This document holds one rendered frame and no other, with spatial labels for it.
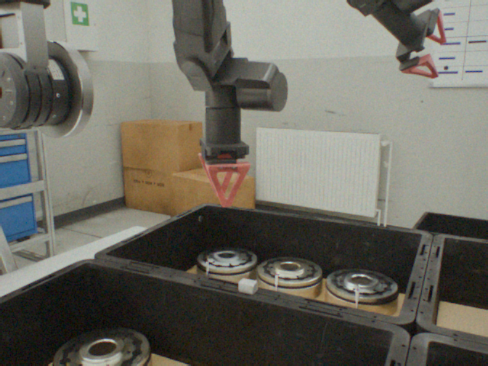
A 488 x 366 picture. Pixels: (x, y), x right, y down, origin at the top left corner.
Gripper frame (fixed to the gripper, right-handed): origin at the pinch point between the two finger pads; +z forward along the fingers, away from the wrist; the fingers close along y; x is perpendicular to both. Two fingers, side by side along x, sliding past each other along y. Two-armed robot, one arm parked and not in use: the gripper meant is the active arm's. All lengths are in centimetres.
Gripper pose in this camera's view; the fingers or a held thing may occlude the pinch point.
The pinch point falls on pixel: (223, 196)
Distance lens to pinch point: 74.6
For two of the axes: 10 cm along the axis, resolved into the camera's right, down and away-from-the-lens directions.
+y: -2.1, -2.4, 9.5
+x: -9.8, 0.4, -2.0
